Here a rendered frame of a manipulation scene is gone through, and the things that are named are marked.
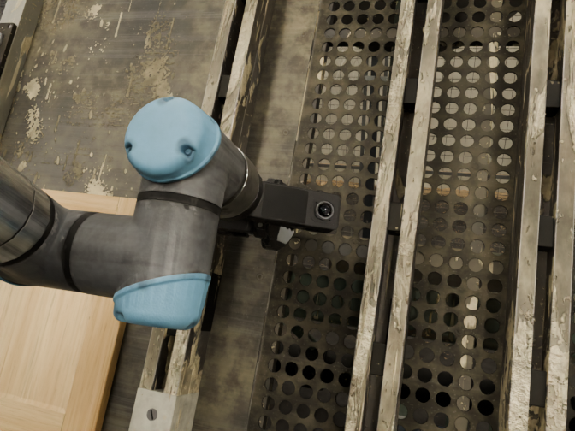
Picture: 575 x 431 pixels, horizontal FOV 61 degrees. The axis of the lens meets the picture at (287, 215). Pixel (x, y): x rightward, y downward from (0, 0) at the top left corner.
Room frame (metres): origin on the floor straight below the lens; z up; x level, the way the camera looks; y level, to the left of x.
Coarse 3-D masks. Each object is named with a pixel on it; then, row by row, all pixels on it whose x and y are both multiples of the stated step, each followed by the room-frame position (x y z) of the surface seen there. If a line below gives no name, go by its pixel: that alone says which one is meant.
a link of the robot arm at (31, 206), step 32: (0, 160) 0.36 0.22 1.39; (0, 192) 0.34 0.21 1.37; (32, 192) 0.38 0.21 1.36; (0, 224) 0.34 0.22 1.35; (32, 224) 0.37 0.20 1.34; (64, 224) 0.40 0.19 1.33; (0, 256) 0.36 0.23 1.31; (32, 256) 0.37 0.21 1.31; (64, 256) 0.38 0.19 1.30; (64, 288) 0.39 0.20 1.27
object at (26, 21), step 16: (16, 0) 1.07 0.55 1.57; (32, 0) 1.08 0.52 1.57; (16, 16) 1.05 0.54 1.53; (32, 16) 1.07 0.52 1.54; (16, 32) 1.03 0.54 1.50; (32, 32) 1.07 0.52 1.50; (16, 48) 1.02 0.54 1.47; (16, 64) 1.02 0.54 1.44; (0, 80) 0.98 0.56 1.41; (16, 80) 1.01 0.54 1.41; (0, 96) 0.97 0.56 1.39; (0, 112) 0.96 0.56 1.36; (0, 128) 0.96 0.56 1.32
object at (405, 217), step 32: (416, 0) 0.79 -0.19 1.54; (416, 32) 0.79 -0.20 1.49; (416, 64) 0.76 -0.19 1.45; (416, 96) 0.70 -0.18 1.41; (384, 128) 0.68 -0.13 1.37; (416, 128) 0.67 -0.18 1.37; (384, 160) 0.65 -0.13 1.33; (416, 160) 0.64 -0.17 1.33; (384, 192) 0.63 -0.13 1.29; (416, 192) 0.62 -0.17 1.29; (384, 224) 0.60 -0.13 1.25; (416, 224) 0.59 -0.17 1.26; (384, 256) 0.60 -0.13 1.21; (384, 288) 0.59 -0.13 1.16; (384, 320) 0.57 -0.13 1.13; (384, 352) 0.52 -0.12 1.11; (352, 384) 0.50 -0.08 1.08; (384, 384) 0.50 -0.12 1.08; (352, 416) 0.48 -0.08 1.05; (384, 416) 0.48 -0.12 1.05
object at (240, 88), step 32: (256, 0) 0.86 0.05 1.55; (224, 32) 0.84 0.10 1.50; (256, 32) 0.85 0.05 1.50; (224, 64) 0.82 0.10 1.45; (256, 64) 0.85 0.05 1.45; (224, 96) 0.79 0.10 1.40; (256, 96) 0.84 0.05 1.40; (224, 128) 0.75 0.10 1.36; (224, 256) 0.70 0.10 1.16; (160, 352) 0.58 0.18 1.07; (192, 352) 0.59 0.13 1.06; (160, 384) 0.58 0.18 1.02; (192, 384) 0.58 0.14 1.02; (160, 416) 0.53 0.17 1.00; (192, 416) 0.58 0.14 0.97
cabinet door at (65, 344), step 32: (64, 192) 0.83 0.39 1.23; (0, 288) 0.76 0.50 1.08; (32, 288) 0.74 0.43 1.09; (0, 320) 0.73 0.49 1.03; (32, 320) 0.71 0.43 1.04; (64, 320) 0.70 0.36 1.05; (96, 320) 0.68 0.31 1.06; (0, 352) 0.70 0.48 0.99; (32, 352) 0.68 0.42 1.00; (64, 352) 0.67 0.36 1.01; (96, 352) 0.65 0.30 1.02; (0, 384) 0.67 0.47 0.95; (32, 384) 0.65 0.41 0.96; (64, 384) 0.64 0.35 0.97; (96, 384) 0.63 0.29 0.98; (0, 416) 0.63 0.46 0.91; (32, 416) 0.62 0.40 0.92; (64, 416) 0.61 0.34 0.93; (96, 416) 0.60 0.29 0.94
